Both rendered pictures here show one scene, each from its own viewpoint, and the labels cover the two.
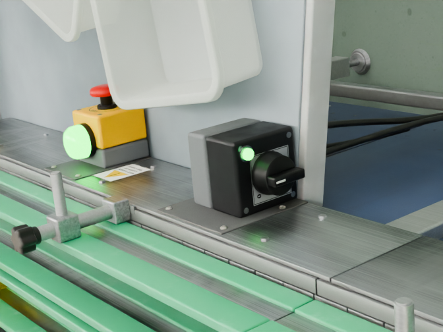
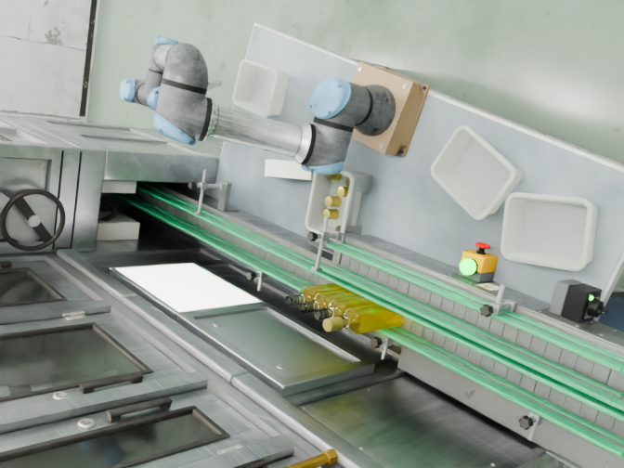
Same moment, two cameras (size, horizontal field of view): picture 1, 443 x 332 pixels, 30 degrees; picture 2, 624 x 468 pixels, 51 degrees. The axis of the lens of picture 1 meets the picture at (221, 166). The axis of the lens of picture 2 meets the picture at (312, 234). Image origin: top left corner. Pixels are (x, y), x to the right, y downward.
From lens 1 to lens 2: 1.06 m
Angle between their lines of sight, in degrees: 9
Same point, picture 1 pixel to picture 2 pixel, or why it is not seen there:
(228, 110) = (559, 273)
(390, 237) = not seen: outside the picture
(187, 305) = (588, 354)
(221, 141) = (579, 289)
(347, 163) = not seen: hidden behind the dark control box
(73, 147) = (468, 269)
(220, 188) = (571, 308)
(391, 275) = not seen: outside the picture
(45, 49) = (423, 210)
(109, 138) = (484, 268)
